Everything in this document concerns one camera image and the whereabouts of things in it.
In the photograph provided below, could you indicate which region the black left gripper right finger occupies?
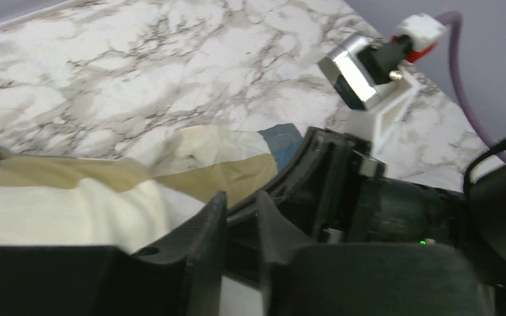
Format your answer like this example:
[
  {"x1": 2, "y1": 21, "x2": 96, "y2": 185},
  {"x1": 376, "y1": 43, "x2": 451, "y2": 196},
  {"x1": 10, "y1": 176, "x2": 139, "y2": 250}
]
[{"x1": 256, "y1": 192, "x2": 319, "y2": 315}]

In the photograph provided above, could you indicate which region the blue beige checked pillowcase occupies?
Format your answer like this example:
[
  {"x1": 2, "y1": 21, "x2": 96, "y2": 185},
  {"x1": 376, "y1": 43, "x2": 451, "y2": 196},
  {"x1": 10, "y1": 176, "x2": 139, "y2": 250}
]
[{"x1": 0, "y1": 124, "x2": 303, "y2": 253}]

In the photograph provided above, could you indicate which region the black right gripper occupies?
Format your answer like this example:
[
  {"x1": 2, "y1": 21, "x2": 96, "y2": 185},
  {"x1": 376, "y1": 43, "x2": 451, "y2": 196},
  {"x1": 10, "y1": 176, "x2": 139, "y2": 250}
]
[{"x1": 227, "y1": 126, "x2": 506, "y2": 289}]

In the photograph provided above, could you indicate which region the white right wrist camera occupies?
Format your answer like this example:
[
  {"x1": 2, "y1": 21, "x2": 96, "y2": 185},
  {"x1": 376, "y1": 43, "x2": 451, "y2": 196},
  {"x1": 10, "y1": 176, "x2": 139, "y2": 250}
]
[{"x1": 318, "y1": 13, "x2": 447, "y2": 155}]

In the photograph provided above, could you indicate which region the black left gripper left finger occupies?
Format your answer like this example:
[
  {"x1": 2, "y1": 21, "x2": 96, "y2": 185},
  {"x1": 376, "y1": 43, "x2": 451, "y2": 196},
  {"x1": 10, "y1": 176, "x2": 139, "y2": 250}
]
[{"x1": 133, "y1": 192, "x2": 227, "y2": 315}]

